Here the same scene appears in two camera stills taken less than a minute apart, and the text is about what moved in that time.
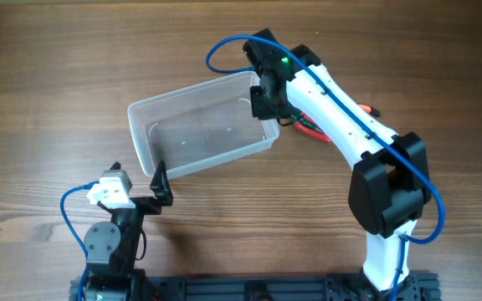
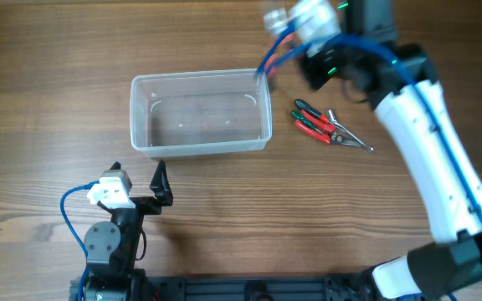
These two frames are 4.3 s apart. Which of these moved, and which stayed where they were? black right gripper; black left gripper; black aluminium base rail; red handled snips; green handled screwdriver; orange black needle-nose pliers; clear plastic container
Moved: orange black needle-nose pliers; black right gripper; clear plastic container
Stayed: red handled snips; green handled screwdriver; black aluminium base rail; black left gripper
